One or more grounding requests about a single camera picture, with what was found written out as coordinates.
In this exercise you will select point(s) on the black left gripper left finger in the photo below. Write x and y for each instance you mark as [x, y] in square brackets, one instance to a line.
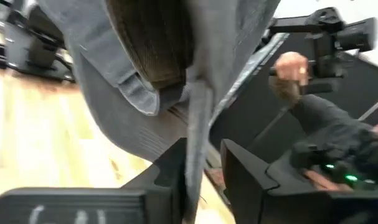
[98, 205]

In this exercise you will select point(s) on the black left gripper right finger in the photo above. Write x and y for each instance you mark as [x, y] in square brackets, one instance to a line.
[285, 208]

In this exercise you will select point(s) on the blue denim cap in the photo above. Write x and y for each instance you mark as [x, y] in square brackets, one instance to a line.
[129, 130]

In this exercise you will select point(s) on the person's forearm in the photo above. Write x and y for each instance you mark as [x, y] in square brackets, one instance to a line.
[325, 118]

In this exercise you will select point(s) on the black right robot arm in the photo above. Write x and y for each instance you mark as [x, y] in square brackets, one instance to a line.
[36, 53]

